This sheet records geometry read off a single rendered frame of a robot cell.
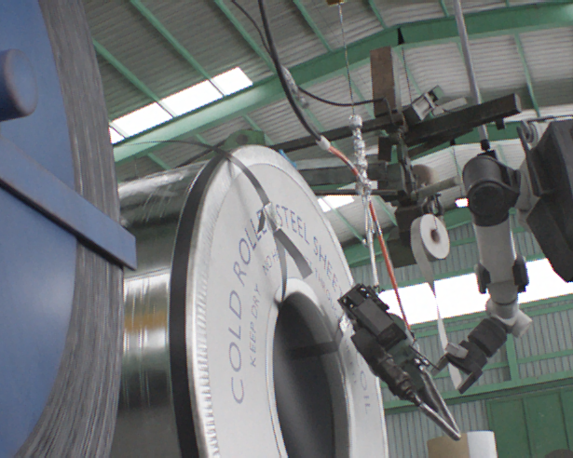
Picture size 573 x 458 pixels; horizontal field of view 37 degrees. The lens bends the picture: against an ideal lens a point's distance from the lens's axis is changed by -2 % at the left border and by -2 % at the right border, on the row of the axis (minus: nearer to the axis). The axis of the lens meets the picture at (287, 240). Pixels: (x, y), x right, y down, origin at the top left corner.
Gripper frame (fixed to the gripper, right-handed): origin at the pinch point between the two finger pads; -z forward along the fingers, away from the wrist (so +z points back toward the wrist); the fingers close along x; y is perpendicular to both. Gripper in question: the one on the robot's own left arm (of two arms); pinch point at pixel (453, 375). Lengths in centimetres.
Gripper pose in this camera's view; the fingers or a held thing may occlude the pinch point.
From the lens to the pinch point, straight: 241.8
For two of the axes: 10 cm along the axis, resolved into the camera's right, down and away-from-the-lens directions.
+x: -5.7, -3.3, 7.5
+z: 7.0, -6.7, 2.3
